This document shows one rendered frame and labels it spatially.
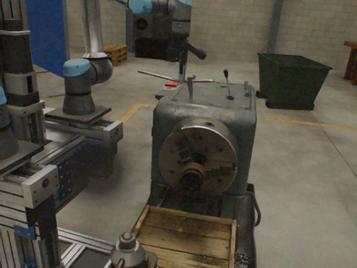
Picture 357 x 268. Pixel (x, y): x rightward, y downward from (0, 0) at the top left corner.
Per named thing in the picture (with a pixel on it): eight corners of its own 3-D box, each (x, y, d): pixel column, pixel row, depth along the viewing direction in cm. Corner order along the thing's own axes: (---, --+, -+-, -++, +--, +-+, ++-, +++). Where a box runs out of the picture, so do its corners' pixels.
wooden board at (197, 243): (146, 213, 127) (146, 204, 125) (235, 228, 121) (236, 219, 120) (119, 267, 100) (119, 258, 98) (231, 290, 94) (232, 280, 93)
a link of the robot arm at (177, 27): (192, 22, 129) (188, 23, 122) (191, 33, 131) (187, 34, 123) (174, 20, 130) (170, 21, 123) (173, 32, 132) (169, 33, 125)
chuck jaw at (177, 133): (189, 156, 126) (174, 132, 123) (199, 151, 124) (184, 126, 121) (183, 169, 116) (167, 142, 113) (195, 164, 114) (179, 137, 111)
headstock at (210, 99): (172, 135, 203) (175, 75, 188) (246, 145, 196) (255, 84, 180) (145, 181, 149) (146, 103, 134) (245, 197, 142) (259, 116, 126)
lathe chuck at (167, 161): (157, 173, 139) (173, 108, 125) (225, 196, 136) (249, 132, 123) (151, 183, 130) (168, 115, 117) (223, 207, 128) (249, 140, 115)
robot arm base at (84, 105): (56, 112, 143) (53, 91, 139) (75, 103, 156) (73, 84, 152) (84, 117, 139) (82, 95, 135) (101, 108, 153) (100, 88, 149)
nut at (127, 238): (122, 237, 72) (121, 225, 70) (138, 240, 71) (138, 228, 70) (115, 249, 68) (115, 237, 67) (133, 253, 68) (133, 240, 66)
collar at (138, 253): (117, 240, 75) (117, 230, 74) (149, 247, 74) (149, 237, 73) (104, 264, 68) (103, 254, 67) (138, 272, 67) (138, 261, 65)
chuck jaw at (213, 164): (206, 155, 124) (236, 157, 122) (205, 166, 126) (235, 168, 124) (202, 168, 114) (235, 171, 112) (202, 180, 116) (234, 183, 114)
